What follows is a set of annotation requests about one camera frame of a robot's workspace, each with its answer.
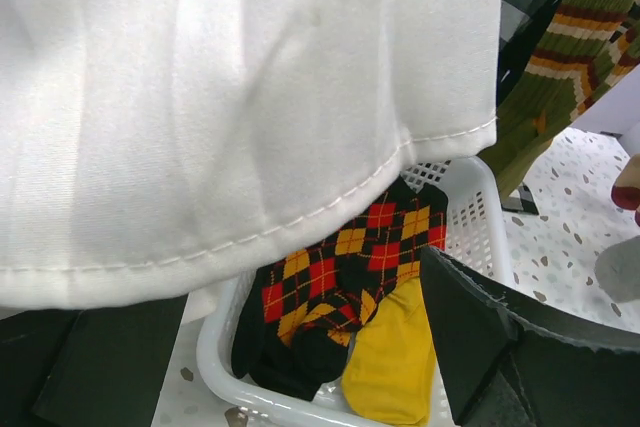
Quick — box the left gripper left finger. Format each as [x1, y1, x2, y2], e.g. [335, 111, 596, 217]
[1, 297, 186, 426]

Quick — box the white ruffled blouse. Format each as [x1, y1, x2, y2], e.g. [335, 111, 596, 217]
[1, 0, 501, 310]

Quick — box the olive striped hanging sock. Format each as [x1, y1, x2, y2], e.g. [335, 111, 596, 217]
[479, 0, 639, 199]

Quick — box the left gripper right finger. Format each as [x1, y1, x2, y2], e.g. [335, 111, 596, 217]
[422, 247, 639, 427]

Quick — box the grey yellow sock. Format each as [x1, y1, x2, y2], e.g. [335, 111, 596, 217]
[594, 236, 640, 303]

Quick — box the black red yellow argyle sock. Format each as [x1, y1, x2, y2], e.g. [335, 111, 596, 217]
[231, 178, 448, 401]

